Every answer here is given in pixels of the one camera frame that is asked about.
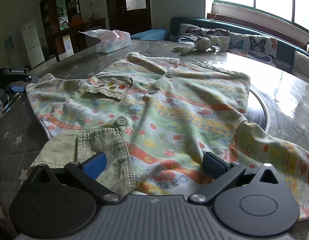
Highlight white refrigerator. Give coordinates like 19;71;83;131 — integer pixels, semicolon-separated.
20;19;45;69

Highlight dark wooden display cabinet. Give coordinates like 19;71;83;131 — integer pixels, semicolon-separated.
40;0;81;63

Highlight beige plush rabbit toy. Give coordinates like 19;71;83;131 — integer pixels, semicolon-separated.
173;35;230;55

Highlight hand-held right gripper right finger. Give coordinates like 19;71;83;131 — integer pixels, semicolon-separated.
188;151;286;205

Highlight teal sofa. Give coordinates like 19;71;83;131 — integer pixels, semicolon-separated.
131;17;309;80

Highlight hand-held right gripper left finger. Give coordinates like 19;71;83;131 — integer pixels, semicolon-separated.
24;152;121;203

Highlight dark wooden console table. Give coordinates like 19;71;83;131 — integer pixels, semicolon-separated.
70;18;106;53

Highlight colourful printed children's shirt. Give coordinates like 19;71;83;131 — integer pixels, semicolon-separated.
26;52;309;222

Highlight round glass turntable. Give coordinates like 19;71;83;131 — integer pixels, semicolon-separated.
246;82;272;135

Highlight plain grey cushion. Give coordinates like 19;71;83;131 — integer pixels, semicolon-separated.
292;51;309;82

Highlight butterfly print cushion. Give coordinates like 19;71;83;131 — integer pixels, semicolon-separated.
176;24;230;43
228;32;277;64

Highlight white tissue pack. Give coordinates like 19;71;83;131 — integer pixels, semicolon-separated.
78;29;132;54

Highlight dark wooden door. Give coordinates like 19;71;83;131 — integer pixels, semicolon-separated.
105;0;152;39

